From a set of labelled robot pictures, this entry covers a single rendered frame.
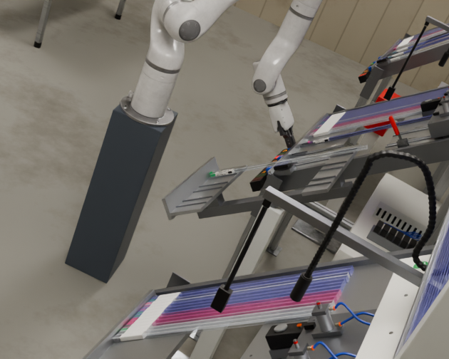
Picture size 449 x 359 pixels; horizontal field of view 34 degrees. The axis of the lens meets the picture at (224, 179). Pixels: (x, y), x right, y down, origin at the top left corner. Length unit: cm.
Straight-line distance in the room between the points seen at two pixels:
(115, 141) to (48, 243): 61
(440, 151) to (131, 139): 101
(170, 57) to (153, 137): 28
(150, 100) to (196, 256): 92
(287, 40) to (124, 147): 66
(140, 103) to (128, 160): 21
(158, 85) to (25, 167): 107
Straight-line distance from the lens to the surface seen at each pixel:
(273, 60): 253
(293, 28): 255
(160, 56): 240
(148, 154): 251
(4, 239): 294
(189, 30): 231
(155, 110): 249
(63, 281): 283
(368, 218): 269
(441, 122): 225
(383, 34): 597
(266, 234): 213
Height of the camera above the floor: 189
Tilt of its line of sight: 31 degrees down
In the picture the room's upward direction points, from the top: 23 degrees clockwise
